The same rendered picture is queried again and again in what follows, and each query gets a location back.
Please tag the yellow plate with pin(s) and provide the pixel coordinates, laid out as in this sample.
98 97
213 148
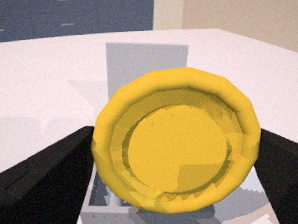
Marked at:
175 141

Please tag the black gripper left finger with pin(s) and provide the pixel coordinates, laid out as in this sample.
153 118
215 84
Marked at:
49 187

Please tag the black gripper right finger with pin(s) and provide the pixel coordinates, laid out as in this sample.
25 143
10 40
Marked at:
277 171

